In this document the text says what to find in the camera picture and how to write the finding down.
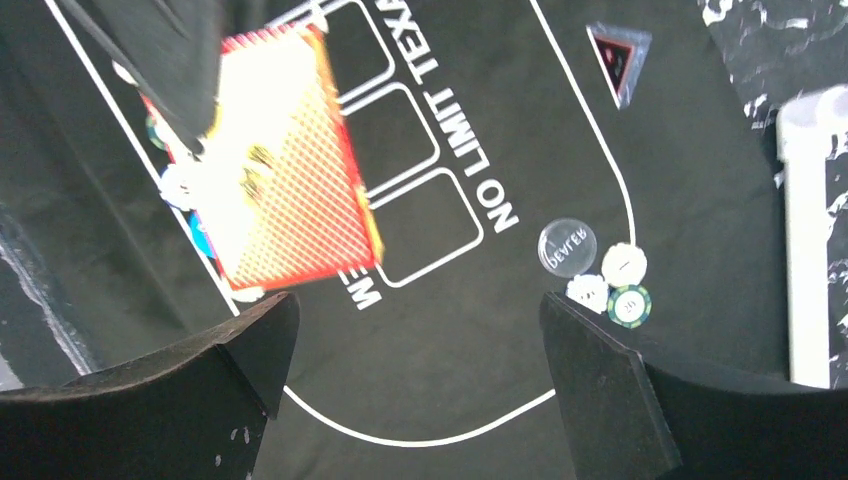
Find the white grey poker chip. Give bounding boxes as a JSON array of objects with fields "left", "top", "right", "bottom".
[
  {"left": 229, "top": 287, "right": 265, "bottom": 304},
  {"left": 601, "top": 242, "right": 648, "bottom": 288}
]

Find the blue small blind button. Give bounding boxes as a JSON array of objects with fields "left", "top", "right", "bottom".
[{"left": 188, "top": 211, "right": 216, "bottom": 259}]

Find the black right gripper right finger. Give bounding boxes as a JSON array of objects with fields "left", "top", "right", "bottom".
[{"left": 539, "top": 292, "right": 847, "bottom": 479}]

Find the clear dealer button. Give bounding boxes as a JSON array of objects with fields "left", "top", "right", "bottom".
[{"left": 537, "top": 218, "right": 598, "bottom": 278}]

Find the red playing card box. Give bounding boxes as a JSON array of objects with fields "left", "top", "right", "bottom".
[{"left": 149, "top": 24, "right": 384, "bottom": 292}]

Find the green poker chip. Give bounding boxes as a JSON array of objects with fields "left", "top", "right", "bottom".
[
  {"left": 607, "top": 285, "right": 652, "bottom": 329},
  {"left": 145, "top": 115, "right": 167, "bottom": 151}
]

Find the white blue poker chip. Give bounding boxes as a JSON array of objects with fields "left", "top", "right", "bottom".
[
  {"left": 158, "top": 163, "right": 195, "bottom": 211},
  {"left": 565, "top": 274, "right": 610, "bottom": 314}
]

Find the white pvc pipe frame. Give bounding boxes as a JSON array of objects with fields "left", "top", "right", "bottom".
[{"left": 776, "top": 84, "right": 847, "bottom": 389}]

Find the black poker table mat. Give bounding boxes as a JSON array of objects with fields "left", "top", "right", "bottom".
[{"left": 1, "top": 1, "right": 788, "bottom": 479}]

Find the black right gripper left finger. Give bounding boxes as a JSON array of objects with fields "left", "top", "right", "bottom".
[{"left": 1, "top": 293, "right": 300, "bottom": 479}]

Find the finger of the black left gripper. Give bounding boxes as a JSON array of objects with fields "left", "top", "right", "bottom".
[{"left": 62, "top": 0, "right": 226, "bottom": 153}]

